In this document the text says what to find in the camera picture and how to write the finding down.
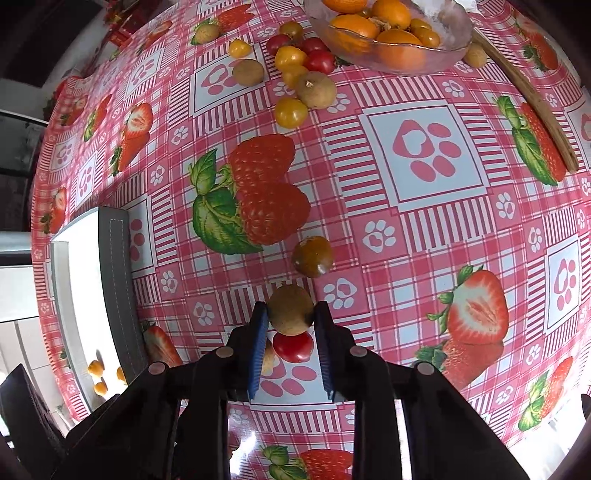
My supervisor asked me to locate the dark chair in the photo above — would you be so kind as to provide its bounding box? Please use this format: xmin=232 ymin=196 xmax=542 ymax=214
xmin=0 ymin=363 xmax=71 ymax=480

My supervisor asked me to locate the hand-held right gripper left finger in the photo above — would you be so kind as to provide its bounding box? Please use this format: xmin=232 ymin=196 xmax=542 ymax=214
xmin=51 ymin=302 xmax=270 ymax=480

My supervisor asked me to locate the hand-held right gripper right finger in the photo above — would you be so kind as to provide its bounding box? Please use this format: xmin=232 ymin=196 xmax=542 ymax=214
xmin=313 ymin=301 xmax=530 ymax=480

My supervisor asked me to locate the wooden stick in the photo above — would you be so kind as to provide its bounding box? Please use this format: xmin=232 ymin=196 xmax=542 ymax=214
xmin=471 ymin=30 xmax=580 ymax=175

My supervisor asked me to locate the red box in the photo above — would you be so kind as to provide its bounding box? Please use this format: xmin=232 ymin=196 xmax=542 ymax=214
xmin=103 ymin=0 xmax=140 ymax=47

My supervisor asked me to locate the white tray with grey rim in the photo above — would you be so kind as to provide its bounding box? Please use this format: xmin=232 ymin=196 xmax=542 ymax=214
xmin=50 ymin=206 xmax=151 ymax=416

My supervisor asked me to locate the large brown longan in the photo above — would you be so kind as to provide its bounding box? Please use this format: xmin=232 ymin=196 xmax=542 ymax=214
xmin=296 ymin=71 xmax=338 ymax=110

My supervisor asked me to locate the red checked strawberry tablecloth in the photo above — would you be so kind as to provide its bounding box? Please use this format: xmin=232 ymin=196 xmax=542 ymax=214
xmin=30 ymin=0 xmax=591 ymax=480

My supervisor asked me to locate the clear glass bowl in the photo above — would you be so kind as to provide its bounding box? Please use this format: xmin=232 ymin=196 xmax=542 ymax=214
xmin=303 ymin=0 xmax=475 ymax=75

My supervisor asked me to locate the orange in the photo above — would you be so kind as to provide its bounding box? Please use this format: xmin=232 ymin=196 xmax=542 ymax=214
xmin=329 ymin=14 xmax=380 ymax=42
xmin=370 ymin=0 xmax=412 ymax=30
xmin=376 ymin=42 xmax=428 ymax=73
xmin=322 ymin=0 xmax=370 ymax=14

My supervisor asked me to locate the dark green-brown tomato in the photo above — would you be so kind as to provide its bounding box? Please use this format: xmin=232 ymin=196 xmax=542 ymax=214
xmin=292 ymin=236 xmax=334 ymax=278

